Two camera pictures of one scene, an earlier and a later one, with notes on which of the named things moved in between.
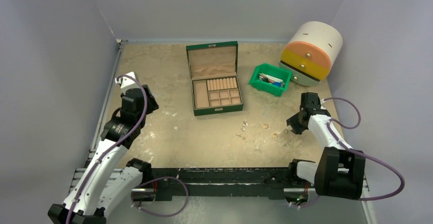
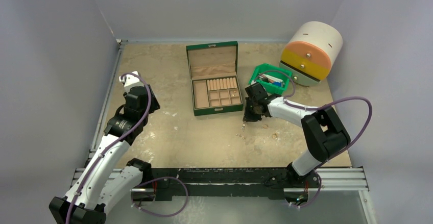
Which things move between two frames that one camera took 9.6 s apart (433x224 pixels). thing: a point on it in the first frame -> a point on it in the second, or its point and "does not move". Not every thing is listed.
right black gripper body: [298, 121] -> [253, 108]
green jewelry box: [215, 85] does not move
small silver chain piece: [240, 135] does not move
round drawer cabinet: [309, 51] does not move
